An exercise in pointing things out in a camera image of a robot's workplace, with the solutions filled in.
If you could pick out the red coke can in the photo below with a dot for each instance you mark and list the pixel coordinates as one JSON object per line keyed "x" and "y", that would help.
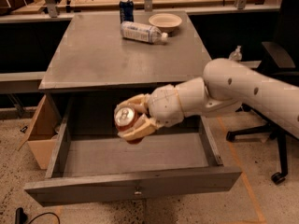
{"x": 125, "y": 117}

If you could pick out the black office chair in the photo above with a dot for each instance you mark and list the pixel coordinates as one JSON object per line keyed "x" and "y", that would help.
{"x": 281, "y": 63}

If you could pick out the grey cabinet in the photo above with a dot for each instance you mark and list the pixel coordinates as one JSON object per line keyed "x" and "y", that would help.
{"x": 99, "y": 68}

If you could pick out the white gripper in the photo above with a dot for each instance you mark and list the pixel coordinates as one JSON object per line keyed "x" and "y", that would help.
{"x": 164, "y": 104}

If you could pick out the cardboard box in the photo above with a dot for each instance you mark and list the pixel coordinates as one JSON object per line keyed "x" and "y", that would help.
{"x": 41, "y": 135}

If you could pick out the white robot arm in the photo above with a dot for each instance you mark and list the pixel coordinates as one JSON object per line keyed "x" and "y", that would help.
{"x": 224, "y": 86}

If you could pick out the blue soda can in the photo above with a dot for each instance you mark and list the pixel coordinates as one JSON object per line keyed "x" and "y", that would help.
{"x": 126, "y": 10}

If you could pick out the hand sanitizer pump bottle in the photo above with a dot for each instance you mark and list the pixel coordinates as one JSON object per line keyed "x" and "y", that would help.
{"x": 236, "y": 55}

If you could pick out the beige paper bowl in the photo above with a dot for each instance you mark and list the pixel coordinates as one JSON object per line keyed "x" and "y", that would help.
{"x": 166, "y": 22}

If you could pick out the clear plastic water bottle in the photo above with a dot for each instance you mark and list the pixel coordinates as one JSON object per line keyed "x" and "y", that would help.
{"x": 143, "y": 32}

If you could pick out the open grey top drawer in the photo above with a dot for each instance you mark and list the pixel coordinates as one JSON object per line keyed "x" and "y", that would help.
{"x": 87, "y": 168}

